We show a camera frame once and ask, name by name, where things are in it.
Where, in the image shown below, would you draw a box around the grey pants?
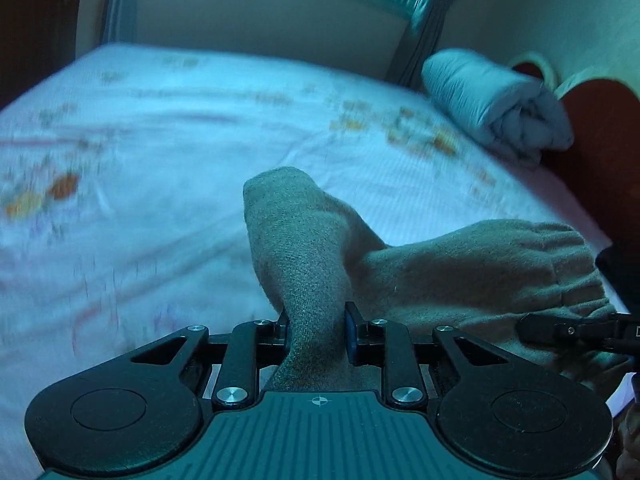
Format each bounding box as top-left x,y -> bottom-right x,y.
242,166 -> 632,393

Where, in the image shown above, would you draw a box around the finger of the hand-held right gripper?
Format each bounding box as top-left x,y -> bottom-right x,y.
516,312 -> 617,347

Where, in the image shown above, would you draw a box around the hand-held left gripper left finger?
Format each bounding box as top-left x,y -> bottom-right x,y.
130,308 -> 292,409

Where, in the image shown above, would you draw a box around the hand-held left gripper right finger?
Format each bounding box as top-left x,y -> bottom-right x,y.
344,302 -> 507,409

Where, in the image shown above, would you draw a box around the person's right hand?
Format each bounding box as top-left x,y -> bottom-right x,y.
616,402 -> 640,480

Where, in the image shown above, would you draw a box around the red wooden headboard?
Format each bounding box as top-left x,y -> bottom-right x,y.
509,52 -> 640,256

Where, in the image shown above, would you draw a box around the floral white bed sheet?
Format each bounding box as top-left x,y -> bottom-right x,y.
0,42 -> 628,480

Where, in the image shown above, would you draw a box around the dark wooden wardrobe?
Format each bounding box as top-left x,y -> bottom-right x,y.
0,0 -> 90,111

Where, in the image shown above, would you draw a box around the rolled light grey quilt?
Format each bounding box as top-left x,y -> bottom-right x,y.
421,48 -> 575,168

